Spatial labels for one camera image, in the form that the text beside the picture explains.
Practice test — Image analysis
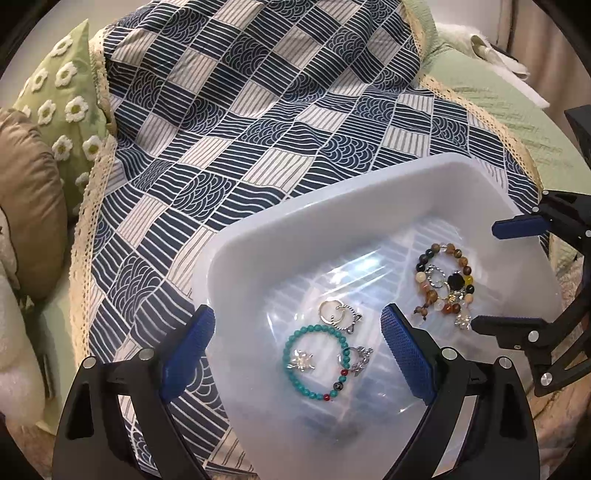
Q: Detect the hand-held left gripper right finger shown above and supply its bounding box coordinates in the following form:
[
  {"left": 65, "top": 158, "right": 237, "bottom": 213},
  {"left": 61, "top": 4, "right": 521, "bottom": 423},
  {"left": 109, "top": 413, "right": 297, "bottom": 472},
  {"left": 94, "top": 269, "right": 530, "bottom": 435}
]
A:
[{"left": 379, "top": 303, "right": 541, "bottom": 480}]

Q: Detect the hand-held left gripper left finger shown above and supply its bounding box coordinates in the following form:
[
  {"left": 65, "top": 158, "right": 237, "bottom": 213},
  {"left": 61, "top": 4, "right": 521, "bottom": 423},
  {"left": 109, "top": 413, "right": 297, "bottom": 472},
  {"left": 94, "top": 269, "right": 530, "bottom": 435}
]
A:
[{"left": 52, "top": 304, "right": 217, "bottom": 480}]

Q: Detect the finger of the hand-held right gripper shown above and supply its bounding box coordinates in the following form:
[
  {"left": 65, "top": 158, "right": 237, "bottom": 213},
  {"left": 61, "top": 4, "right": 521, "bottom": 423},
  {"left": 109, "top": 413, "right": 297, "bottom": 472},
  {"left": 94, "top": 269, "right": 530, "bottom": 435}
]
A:
[
  {"left": 471, "top": 277, "right": 591, "bottom": 398},
  {"left": 492, "top": 190, "right": 591, "bottom": 259}
]

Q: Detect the silver ornate ring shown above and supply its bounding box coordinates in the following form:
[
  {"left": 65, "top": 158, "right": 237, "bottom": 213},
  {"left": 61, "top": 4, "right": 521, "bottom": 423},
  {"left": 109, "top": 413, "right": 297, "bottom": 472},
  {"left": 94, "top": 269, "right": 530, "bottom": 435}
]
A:
[
  {"left": 339, "top": 346, "right": 374, "bottom": 377},
  {"left": 330, "top": 305, "right": 364, "bottom": 334}
]

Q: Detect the multicolour bead bracelet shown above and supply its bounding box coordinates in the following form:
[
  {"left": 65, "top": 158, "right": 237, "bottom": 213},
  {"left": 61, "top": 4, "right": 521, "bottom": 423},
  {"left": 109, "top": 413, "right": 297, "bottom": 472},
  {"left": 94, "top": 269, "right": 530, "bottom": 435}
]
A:
[{"left": 413, "top": 242, "right": 476, "bottom": 324}]

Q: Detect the plain thin ring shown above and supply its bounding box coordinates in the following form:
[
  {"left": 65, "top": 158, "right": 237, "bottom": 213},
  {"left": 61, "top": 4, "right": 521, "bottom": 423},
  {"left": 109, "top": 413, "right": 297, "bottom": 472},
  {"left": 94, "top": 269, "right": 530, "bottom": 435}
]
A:
[{"left": 318, "top": 299, "right": 345, "bottom": 324}]

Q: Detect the silver flower charm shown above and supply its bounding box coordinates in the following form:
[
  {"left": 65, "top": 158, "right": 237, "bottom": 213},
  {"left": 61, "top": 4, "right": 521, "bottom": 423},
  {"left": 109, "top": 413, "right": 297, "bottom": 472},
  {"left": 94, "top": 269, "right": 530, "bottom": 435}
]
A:
[{"left": 287, "top": 350, "right": 317, "bottom": 372}]

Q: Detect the turquoise bead bracelet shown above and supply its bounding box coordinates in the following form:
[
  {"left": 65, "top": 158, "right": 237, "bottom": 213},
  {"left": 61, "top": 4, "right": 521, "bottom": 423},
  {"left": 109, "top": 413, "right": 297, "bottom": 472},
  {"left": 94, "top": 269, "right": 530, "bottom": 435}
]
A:
[{"left": 283, "top": 324, "right": 349, "bottom": 402}]

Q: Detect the translucent white plastic container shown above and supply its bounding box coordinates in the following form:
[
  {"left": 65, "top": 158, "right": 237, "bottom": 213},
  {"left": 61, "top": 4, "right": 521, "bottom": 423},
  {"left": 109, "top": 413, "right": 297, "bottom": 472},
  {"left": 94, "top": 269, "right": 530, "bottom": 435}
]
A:
[{"left": 191, "top": 152, "right": 565, "bottom": 480}]

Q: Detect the green quilted cover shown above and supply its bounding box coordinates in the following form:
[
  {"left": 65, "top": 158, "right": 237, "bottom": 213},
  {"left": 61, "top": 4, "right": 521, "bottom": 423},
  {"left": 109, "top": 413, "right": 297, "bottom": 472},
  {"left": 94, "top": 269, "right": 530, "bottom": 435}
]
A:
[{"left": 34, "top": 0, "right": 591, "bottom": 370}]

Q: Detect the white fluffy blanket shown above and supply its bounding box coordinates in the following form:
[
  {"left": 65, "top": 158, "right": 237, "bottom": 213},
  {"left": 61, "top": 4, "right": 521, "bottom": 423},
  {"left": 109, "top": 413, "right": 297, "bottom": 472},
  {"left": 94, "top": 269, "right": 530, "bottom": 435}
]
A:
[{"left": 434, "top": 21, "right": 552, "bottom": 109}]

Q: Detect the brown pillow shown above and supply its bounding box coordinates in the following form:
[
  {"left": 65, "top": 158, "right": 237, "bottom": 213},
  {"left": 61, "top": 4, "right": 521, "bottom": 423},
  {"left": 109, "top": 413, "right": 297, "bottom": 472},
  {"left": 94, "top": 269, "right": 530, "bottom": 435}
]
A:
[{"left": 0, "top": 108, "right": 70, "bottom": 301}]

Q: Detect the navy white patterned cloth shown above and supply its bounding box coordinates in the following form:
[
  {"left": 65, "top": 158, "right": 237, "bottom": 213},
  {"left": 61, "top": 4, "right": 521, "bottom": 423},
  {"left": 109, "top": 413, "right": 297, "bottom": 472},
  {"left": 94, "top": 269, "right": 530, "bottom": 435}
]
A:
[{"left": 69, "top": 0, "right": 561, "bottom": 476}]

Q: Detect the green daisy pillow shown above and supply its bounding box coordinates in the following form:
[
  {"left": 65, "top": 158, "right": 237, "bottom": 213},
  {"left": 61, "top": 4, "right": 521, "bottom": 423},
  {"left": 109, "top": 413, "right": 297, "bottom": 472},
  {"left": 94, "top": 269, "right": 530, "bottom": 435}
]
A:
[{"left": 11, "top": 18, "right": 116, "bottom": 217}]

